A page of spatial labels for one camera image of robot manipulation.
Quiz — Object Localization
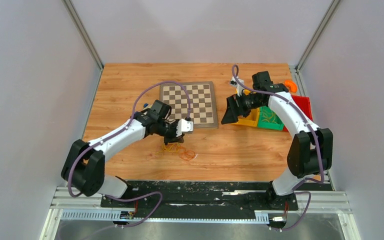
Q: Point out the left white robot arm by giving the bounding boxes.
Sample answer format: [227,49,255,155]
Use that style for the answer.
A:
[61,100,194,207]

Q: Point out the wooden chessboard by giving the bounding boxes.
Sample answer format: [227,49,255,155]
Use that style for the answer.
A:
[159,81,219,129]

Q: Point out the thin cable pile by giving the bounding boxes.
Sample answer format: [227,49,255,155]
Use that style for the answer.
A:
[155,142,197,162]

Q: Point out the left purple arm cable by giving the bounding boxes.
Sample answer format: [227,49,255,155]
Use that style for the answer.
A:
[66,80,193,199]

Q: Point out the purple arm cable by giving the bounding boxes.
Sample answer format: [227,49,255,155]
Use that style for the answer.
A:
[231,64,325,185]
[66,80,193,199]

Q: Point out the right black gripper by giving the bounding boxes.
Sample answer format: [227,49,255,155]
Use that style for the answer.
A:
[221,91,264,125]

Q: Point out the orange curved plastic piece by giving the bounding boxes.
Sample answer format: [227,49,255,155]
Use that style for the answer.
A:
[283,79,298,93]

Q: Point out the yellow plastic bin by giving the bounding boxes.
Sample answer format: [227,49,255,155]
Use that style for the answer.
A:
[234,108,261,128]

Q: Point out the red plastic bin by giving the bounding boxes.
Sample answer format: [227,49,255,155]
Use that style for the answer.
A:
[282,95,314,132]

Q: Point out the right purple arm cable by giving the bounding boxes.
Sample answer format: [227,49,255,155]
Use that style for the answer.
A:
[231,64,325,185]

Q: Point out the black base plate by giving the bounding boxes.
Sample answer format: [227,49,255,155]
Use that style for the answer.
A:
[99,179,334,220]

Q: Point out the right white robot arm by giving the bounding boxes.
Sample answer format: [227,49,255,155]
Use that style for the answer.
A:
[221,65,333,209]

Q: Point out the green plastic bin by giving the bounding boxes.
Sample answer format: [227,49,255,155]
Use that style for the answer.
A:
[257,106,285,131]

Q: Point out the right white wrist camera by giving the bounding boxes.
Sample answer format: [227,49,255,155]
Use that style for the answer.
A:
[229,76,245,88]

